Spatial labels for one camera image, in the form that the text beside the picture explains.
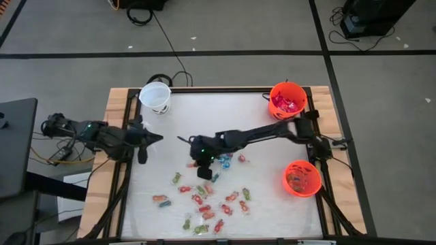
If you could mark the black power supply box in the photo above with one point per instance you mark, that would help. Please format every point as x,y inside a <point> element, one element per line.
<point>351,24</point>

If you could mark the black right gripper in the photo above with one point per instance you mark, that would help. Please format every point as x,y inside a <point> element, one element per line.
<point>204,148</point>

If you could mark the teal candy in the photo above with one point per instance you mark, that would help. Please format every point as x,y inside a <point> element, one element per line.
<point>215,177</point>
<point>165,203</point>

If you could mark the red lollipop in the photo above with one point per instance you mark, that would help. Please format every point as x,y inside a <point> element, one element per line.
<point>192,165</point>
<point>242,158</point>

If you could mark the wooden table with black frame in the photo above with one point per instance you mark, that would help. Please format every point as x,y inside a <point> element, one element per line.
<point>116,102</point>

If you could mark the red candy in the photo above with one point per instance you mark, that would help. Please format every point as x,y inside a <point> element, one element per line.
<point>197,199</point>
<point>204,208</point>
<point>218,226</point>
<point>226,209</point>
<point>185,189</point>
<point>244,206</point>

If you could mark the white box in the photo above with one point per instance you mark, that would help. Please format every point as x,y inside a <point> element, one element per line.
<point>73,207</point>

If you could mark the green candy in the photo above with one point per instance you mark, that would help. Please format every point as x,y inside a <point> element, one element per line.
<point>176,178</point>
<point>201,229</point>
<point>246,194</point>
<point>201,190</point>
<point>186,223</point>

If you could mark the white ghost face bucket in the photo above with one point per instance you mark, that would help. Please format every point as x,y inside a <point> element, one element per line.
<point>155,97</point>

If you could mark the orange pumpkin face bucket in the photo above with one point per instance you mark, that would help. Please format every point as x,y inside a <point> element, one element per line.
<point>287,87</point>
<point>313,185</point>

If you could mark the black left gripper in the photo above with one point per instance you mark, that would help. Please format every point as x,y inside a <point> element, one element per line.
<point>133,137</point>

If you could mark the orange striped object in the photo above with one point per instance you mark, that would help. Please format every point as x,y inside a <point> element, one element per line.
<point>3,6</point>

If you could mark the black power adapter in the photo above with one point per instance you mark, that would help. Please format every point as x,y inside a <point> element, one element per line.
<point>61,154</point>

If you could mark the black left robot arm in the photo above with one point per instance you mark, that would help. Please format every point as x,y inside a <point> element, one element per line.
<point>102,136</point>

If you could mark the black case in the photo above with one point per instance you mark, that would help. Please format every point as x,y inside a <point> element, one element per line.
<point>143,3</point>

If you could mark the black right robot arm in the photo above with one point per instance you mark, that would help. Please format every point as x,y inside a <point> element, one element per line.
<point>262,131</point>

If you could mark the red candy bag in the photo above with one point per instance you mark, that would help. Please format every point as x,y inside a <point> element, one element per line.
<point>277,102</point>
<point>291,107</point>

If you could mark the dark grey desk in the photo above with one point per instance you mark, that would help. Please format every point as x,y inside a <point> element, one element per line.
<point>17,146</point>

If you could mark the black equipment cart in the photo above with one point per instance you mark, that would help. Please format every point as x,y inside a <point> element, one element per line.
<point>374,13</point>

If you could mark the black beam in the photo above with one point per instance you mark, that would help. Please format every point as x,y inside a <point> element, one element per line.
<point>54,186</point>

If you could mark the white metal bracket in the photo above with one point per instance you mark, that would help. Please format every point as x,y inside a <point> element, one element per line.
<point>127,243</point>
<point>316,242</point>

